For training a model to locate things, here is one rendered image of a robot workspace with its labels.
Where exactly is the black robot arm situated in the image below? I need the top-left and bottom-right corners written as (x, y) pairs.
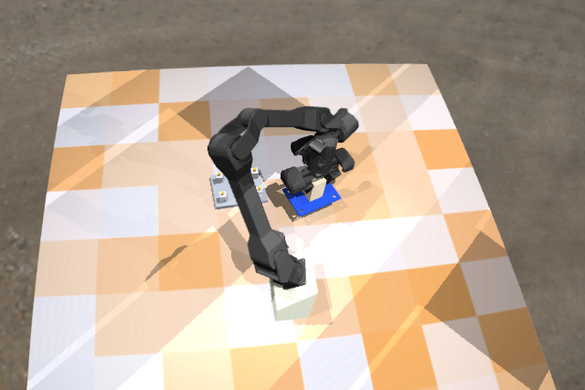
top-left (207, 106), bottom-right (358, 290)

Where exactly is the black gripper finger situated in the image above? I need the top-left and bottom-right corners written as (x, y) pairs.
top-left (298, 168), bottom-right (314, 194)
top-left (324, 170), bottom-right (341, 184)

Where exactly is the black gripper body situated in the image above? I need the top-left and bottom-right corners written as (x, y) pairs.
top-left (280, 148), bottom-right (355, 194)

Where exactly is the blue plate with square grey handle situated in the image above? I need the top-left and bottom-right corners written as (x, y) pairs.
top-left (282, 177), bottom-right (341, 216)

